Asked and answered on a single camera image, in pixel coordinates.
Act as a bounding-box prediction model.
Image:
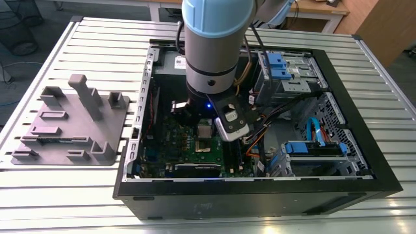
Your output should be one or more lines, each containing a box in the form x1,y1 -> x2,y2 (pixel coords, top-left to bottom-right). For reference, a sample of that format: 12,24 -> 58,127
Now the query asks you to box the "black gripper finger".
171,99 -> 202,128

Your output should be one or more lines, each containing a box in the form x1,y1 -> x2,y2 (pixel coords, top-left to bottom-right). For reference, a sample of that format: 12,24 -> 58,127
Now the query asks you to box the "silver CPU green edge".
196,124 -> 212,139

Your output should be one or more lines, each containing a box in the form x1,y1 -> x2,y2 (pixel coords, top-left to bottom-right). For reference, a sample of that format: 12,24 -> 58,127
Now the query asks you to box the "CPU socket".
192,137 -> 215,154

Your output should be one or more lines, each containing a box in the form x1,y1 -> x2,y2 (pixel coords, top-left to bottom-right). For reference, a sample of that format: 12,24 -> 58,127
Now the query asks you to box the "green motherboard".
139,107 -> 258,177

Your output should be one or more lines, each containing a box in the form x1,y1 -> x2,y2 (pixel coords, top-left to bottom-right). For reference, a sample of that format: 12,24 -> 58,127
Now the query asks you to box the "grey power supply unit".
152,50 -> 190,112

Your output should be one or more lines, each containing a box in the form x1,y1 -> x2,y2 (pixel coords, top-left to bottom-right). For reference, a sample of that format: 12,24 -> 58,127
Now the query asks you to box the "black graphics card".
174,162 -> 223,178

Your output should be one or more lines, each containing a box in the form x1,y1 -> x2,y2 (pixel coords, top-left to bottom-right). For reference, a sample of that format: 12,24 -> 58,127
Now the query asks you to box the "blue drive bay latch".
271,69 -> 292,80
264,52 -> 287,71

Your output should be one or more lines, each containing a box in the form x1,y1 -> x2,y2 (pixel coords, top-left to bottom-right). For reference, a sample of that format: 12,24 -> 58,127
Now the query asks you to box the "metal drive cage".
254,51 -> 330,105

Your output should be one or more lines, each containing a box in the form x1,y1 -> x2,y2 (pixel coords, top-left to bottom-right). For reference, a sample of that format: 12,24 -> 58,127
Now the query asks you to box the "grey parts rack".
10,74 -> 131,166

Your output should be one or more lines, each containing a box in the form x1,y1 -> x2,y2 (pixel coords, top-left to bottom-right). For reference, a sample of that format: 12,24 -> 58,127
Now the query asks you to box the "empty blue disk carrier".
267,147 -> 284,177

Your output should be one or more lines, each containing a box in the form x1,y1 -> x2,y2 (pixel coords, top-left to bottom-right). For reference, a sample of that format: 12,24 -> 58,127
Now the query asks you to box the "hard disk in blue carrier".
284,142 -> 347,157

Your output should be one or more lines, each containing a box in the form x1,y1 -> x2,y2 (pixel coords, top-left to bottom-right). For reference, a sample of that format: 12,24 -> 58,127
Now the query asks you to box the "black PC case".
112,38 -> 404,221

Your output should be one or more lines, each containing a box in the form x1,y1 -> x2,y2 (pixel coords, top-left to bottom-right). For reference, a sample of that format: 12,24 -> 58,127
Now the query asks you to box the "white desk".
39,0 -> 183,22

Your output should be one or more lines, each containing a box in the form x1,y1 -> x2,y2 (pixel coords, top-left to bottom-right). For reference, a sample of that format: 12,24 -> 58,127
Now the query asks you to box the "green RAM stick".
38,138 -> 75,145

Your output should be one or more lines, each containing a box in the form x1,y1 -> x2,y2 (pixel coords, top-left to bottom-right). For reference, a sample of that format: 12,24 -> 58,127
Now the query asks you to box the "metal disk cage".
268,140 -> 374,178

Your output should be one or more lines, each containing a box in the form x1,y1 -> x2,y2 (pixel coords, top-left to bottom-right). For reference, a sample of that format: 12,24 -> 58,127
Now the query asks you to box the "wooden desk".
286,0 -> 351,34

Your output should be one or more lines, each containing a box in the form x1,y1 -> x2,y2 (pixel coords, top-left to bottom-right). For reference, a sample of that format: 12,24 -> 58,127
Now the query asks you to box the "black mesh bin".
0,13 -> 38,57
12,0 -> 46,27

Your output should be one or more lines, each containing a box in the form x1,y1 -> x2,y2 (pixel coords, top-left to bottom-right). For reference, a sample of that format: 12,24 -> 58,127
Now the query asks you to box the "brown wooden cabinet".
335,0 -> 416,69

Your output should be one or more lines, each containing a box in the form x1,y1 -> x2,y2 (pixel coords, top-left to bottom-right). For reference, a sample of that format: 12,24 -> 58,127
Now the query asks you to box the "silver camera in black mount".
212,95 -> 259,142

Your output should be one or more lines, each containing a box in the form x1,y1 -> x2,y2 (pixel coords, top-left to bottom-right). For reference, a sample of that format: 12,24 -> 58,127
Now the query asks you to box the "orange wire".
246,143 -> 262,158

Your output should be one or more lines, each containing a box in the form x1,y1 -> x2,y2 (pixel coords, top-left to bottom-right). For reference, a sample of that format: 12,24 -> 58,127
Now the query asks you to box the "black wire bundle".
243,91 -> 326,147

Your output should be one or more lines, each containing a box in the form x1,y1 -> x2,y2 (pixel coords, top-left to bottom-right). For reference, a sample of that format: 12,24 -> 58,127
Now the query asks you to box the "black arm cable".
176,20 -> 187,53
251,24 -> 274,82

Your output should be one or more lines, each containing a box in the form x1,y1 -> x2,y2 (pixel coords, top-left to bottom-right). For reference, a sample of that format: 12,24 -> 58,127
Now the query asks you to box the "blue flat wire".
306,116 -> 328,147

